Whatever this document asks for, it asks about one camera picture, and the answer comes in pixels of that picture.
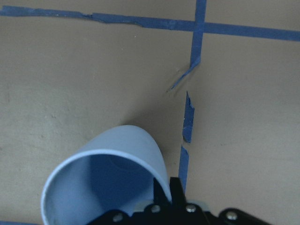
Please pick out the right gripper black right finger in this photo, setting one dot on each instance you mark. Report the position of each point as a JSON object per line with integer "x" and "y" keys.
{"x": 177, "y": 192}

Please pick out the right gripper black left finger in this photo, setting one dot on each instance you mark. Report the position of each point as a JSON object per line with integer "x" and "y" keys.
{"x": 159, "y": 197}

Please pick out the blue cup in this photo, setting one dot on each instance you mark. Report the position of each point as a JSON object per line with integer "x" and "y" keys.
{"x": 113, "y": 171}

